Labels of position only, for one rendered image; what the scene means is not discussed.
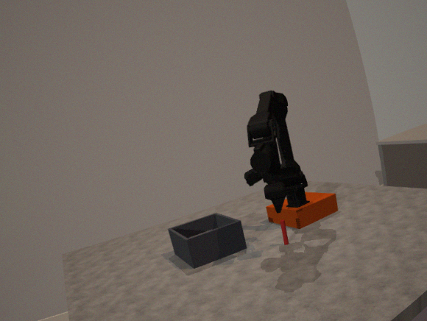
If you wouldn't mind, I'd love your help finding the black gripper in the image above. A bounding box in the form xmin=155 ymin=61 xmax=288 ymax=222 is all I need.
xmin=264 ymin=158 xmax=287 ymax=213

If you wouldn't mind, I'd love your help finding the dark red peg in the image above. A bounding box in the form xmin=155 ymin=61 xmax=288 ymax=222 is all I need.
xmin=280 ymin=220 xmax=289 ymax=245

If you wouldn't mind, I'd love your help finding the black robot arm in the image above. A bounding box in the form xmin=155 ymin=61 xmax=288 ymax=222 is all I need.
xmin=244 ymin=91 xmax=310 ymax=208

